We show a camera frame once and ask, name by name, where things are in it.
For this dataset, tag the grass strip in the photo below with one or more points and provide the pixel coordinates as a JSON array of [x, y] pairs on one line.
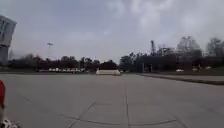
[[200, 71]]

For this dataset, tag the street lamp pole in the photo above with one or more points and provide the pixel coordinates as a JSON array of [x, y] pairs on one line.
[[50, 44]]

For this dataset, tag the pale low concrete block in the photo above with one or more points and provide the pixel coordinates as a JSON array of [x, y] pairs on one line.
[[108, 72]]

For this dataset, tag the pale building with window rows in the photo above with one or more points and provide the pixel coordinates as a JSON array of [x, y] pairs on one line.
[[6, 31]]

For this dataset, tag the red object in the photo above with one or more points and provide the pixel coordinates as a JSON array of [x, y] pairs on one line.
[[1, 91]]

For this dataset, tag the tall slim tower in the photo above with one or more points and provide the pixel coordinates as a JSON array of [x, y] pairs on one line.
[[152, 46]]

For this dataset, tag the grey concrete slab plaza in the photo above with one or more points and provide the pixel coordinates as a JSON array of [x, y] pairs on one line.
[[110, 100]]

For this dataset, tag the white car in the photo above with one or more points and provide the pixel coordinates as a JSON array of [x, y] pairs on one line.
[[195, 69], [180, 70]]

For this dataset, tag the dark kerb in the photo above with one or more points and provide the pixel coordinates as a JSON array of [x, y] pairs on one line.
[[186, 79]]

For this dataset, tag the row of parked cars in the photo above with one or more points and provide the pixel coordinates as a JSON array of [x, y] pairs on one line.
[[63, 70]]

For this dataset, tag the row of trees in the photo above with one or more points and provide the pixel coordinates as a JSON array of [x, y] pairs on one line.
[[70, 63]]

